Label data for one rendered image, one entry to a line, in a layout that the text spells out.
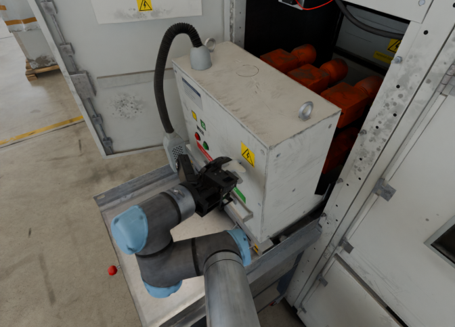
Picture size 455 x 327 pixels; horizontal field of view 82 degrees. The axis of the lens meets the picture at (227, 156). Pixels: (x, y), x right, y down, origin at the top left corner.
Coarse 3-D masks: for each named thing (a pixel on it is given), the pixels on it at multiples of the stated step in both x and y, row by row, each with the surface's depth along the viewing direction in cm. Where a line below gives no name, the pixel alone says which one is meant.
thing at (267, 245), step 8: (192, 160) 117; (224, 200) 102; (224, 208) 105; (232, 216) 100; (240, 224) 95; (248, 232) 93; (248, 240) 96; (256, 240) 90; (256, 248) 92; (264, 248) 88
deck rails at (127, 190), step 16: (144, 176) 113; (160, 176) 118; (176, 176) 120; (112, 192) 108; (128, 192) 113; (304, 224) 103; (288, 240) 93; (256, 256) 94; (272, 256) 94; (192, 304) 78; (160, 320) 80; (176, 320) 78
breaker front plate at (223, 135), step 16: (176, 80) 89; (192, 80) 76; (208, 96) 71; (208, 112) 77; (224, 112) 67; (192, 128) 98; (208, 128) 83; (224, 128) 72; (240, 128) 63; (192, 144) 108; (208, 144) 90; (224, 144) 77; (240, 144) 67; (256, 144) 60; (208, 160) 99; (256, 160) 63; (240, 176) 77; (256, 176) 68; (256, 192) 72; (240, 208) 91; (256, 208) 78; (256, 224) 84
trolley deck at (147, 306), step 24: (144, 192) 114; (192, 216) 106; (216, 216) 106; (312, 240) 100; (120, 264) 92; (264, 264) 92; (144, 288) 86; (192, 288) 86; (144, 312) 82; (168, 312) 82
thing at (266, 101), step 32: (224, 64) 80; (256, 64) 79; (224, 96) 69; (256, 96) 68; (288, 96) 68; (320, 96) 67; (256, 128) 60; (288, 128) 59; (320, 128) 63; (288, 160) 64; (320, 160) 75; (288, 192) 76; (288, 224) 93
